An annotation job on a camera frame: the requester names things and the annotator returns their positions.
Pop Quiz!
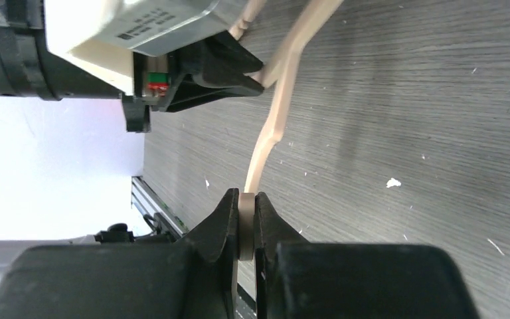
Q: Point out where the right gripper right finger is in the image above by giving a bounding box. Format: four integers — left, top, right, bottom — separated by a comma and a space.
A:
254, 192, 307, 318

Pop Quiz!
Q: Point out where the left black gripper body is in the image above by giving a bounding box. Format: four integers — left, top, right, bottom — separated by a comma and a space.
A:
0, 1, 181, 133

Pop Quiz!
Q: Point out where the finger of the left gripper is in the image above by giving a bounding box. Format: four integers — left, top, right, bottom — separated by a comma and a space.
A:
180, 31, 263, 86
163, 79, 264, 113

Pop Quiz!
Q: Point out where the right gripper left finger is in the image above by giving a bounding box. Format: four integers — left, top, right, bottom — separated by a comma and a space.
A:
180, 188, 239, 318

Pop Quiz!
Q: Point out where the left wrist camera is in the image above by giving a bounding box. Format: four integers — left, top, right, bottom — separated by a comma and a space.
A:
44, 0, 247, 95

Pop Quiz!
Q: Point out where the aluminium rail frame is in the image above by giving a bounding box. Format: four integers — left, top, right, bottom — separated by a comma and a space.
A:
131, 175, 258, 319

